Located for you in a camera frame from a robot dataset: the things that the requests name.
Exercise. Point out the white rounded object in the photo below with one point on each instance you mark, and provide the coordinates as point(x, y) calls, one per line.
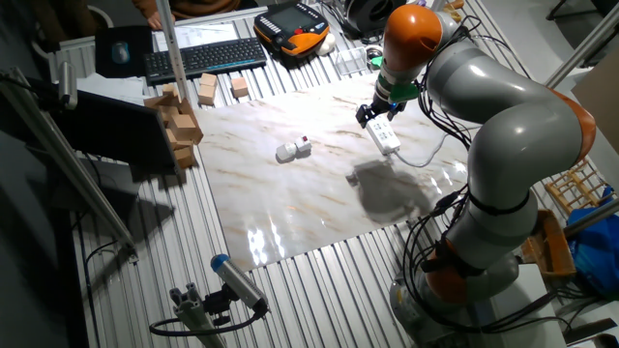
point(327, 46)

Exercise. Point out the green wrist flange mount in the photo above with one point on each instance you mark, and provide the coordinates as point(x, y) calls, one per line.
point(403, 92)

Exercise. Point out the brown sleeved forearm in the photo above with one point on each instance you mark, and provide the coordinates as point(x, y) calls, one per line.
point(203, 7)

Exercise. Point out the long aluminium frame beam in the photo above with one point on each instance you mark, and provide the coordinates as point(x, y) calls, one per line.
point(67, 159)

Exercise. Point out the white power strip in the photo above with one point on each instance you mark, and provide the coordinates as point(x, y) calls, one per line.
point(383, 134)

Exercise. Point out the black mouse pad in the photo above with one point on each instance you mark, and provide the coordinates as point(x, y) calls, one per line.
point(104, 63)

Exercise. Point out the aluminium cross beam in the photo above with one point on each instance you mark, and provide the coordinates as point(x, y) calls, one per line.
point(592, 217)

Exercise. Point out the black computer keyboard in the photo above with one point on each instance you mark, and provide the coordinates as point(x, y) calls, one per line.
point(205, 59)

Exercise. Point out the blue bag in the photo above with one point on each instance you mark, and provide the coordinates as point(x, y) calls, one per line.
point(597, 256)

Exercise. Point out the person's bare hand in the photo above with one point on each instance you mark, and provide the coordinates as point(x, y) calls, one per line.
point(155, 21)

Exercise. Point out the white tubular chair frame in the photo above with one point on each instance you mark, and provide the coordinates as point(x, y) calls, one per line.
point(107, 14)

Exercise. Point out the white paper sheet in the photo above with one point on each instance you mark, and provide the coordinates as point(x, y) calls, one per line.
point(203, 35)

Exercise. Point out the light wooden block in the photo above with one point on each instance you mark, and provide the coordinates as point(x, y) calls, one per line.
point(185, 157)
point(170, 91)
point(157, 101)
point(185, 128)
point(207, 95)
point(167, 115)
point(239, 88)
point(209, 79)

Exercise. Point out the marble pattern mat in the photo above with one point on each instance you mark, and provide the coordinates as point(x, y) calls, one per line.
point(290, 193)

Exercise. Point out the wooden rack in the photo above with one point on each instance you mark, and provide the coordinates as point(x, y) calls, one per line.
point(570, 188)

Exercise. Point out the round metal dish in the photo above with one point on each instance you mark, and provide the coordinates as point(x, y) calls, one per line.
point(373, 54)

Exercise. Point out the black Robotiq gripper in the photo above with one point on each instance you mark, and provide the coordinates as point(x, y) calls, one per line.
point(386, 104)

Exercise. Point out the black filament spool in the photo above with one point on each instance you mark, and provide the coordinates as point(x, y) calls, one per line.
point(367, 17)

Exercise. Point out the brown cardboard sheet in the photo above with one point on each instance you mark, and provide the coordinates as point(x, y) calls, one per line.
point(599, 96)

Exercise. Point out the short aluminium profile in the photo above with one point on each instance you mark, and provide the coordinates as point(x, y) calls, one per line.
point(193, 314)

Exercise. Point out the white paper stack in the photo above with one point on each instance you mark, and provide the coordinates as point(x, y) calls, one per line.
point(111, 87)

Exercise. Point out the grey camera on frame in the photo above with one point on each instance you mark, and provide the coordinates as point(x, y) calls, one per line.
point(67, 84)

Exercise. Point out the thick aluminium post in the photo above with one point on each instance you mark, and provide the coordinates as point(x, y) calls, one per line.
point(585, 48)

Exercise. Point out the grey computer mouse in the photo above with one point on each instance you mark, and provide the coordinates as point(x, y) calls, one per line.
point(120, 52)

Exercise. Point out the silver camera with blue end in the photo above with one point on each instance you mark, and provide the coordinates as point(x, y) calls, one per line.
point(239, 282)

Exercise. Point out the black flat monitor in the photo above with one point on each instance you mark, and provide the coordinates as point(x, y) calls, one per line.
point(116, 130)

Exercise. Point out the orange black teach pendant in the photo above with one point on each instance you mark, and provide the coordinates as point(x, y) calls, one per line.
point(290, 26)

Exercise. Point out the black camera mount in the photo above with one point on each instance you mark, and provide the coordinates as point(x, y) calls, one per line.
point(217, 304)

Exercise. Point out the brown tray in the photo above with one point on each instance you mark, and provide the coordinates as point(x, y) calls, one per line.
point(549, 246)

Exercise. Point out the thin aluminium post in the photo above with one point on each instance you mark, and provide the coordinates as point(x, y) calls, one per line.
point(171, 48)

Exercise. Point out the black flat device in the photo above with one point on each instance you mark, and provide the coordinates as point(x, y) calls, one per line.
point(590, 331)

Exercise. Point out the clear plastic box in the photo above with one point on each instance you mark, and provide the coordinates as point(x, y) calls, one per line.
point(350, 62)

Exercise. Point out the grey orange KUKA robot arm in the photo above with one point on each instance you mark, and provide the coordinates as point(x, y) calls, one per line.
point(508, 135)

